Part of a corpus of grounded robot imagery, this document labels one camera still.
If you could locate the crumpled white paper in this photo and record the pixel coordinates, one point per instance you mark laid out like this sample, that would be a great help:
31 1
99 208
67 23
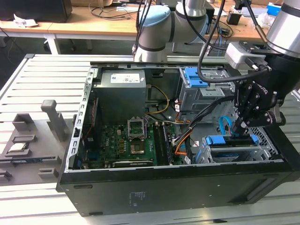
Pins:
24 21

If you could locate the grey power supply box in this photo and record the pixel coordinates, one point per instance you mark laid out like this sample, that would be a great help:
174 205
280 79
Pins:
119 93

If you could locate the installed disk blue label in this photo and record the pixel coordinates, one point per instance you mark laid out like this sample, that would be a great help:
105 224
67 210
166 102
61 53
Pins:
225 156

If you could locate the blue plastic drive latch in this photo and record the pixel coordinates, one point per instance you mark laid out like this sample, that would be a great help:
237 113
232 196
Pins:
193 78

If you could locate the silver drive cage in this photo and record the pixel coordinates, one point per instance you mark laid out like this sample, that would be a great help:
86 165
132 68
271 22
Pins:
194 98

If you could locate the grey parts rack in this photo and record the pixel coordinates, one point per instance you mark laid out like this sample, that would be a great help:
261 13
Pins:
35 150

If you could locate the silver CPU chip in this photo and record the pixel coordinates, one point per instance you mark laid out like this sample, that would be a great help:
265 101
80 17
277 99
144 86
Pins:
18 147

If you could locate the small black box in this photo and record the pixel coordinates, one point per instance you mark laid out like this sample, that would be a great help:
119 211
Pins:
234 18

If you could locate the brown cardboard box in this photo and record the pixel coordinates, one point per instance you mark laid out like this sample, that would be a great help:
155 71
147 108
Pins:
91 2

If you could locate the square chipset chip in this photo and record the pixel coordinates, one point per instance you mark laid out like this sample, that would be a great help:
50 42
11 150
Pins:
138 149

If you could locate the black RAM slot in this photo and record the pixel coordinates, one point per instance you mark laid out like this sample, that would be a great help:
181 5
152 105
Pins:
159 145
167 145

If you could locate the black expansion card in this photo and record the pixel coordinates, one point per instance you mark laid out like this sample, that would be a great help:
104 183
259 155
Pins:
131 163

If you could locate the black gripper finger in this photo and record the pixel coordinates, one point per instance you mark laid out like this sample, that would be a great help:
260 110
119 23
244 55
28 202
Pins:
241 100
260 117

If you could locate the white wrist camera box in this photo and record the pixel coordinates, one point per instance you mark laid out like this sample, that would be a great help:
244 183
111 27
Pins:
236 54

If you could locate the blue carton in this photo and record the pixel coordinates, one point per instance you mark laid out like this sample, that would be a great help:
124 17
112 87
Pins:
274 9

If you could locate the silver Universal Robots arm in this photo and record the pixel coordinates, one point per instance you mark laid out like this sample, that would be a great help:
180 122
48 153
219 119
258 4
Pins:
154 30

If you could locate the large black box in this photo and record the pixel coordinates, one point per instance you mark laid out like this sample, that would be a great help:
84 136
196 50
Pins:
35 10

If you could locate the black open PC case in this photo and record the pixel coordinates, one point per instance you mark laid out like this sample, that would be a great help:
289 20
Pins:
164 187

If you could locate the CPU socket with metal frame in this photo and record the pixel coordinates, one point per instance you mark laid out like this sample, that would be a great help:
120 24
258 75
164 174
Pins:
137 129

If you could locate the green motherboard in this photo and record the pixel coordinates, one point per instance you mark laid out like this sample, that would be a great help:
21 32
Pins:
112 140

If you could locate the white plastic bag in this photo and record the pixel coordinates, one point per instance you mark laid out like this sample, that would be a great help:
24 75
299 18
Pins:
263 21

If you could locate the silver metal disk bay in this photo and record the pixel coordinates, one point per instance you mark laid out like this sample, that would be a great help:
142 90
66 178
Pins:
257 153

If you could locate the wooden desk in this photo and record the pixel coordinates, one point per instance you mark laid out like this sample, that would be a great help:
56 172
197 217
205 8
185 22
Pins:
70 27

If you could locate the hard disk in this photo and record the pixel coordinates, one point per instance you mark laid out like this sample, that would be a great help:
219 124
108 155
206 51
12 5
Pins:
218 140

